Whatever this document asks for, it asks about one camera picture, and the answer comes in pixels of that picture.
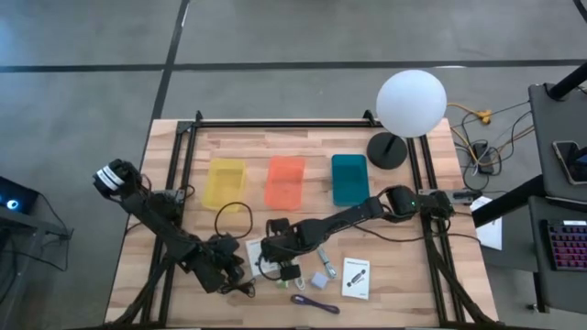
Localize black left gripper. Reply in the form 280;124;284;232
195;250;248;294

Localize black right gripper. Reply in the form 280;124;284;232
260;234;305;282

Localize small white paper leaflet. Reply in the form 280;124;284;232
245;236;282;279

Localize white booklet with scooter print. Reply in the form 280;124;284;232
341;257;371;302

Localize orange translucent plastic bin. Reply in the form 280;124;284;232
264;155;307;211

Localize yellow translucent plastic bin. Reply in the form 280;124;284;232
200;158;248;213

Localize teal plastic bin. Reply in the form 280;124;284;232
330;153;371;207

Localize white globe table lamp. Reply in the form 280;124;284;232
366;69;449;171

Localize dark metal side stand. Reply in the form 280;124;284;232
0;208;74;317

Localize white paper sheet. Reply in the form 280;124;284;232
470;195;504;251

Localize black box with blue light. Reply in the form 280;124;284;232
0;176;40;215

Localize black power strip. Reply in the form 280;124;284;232
471;141;495;175

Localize black diagonal beam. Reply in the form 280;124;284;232
471;173;547;229

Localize grey desk with keyboard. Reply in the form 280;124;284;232
526;195;587;315

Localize backlit computer keyboard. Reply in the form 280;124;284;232
540;218;587;272

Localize grey desk with phone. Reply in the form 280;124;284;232
527;82;587;205

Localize black smartphone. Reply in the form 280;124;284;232
552;140;587;186

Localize black round pole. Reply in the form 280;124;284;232
548;61;587;101

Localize coiled black cable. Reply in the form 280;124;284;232
218;278;257;299

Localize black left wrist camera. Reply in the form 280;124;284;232
208;232;240;254

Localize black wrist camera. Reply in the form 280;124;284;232
265;217;292;237
208;232;240;254

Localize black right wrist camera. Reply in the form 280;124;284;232
265;217;292;237

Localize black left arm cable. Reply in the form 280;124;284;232
214;201;254;240

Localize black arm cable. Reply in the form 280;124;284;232
352;222;481;244
214;201;254;240

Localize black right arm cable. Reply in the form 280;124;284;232
352;222;481;244

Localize black aluminium table frame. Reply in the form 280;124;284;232
107;109;501;329

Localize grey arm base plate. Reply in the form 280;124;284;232
417;188;483;205

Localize black floor cable tangle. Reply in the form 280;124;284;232
451;100;536;192

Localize yellow floor cable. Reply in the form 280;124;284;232
447;102;494;126

